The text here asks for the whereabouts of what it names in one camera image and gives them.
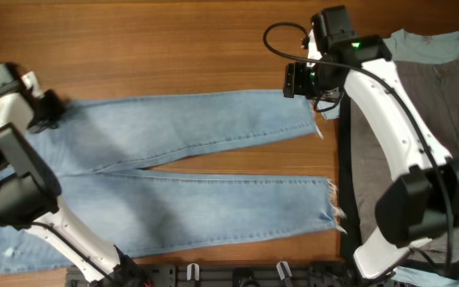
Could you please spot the light blue t-shirt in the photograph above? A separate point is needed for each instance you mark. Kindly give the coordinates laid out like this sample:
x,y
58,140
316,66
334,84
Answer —
x,y
431,50

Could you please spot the white rail clip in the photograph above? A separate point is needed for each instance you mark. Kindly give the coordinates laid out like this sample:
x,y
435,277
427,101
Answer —
x,y
283,270
193,272

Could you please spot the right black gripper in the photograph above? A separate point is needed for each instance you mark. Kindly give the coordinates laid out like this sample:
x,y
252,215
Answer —
x,y
295,83

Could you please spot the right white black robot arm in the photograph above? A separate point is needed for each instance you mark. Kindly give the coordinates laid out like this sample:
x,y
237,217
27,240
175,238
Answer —
x,y
422,202

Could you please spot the black garment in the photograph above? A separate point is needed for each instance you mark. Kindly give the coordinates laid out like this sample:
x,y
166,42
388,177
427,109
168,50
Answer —
x,y
347,179

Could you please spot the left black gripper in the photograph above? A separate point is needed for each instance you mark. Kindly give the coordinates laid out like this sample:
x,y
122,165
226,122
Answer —
x,y
59,109

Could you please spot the light blue denim jeans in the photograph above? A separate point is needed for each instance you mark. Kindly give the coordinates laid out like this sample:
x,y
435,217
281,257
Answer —
x,y
108,157

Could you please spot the right white rail clip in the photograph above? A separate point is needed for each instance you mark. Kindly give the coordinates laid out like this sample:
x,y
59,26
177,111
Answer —
x,y
283,270

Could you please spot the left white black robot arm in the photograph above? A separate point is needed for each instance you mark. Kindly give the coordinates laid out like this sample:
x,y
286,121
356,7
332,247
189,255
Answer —
x,y
30,193

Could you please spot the left white rail clip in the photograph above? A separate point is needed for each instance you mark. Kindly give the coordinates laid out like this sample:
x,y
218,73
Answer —
x,y
193,272

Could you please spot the grey shorts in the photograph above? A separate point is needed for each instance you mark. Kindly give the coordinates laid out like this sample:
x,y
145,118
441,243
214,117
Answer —
x,y
434,91

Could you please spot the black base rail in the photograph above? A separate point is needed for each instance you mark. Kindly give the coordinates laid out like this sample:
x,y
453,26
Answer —
x,y
318,274

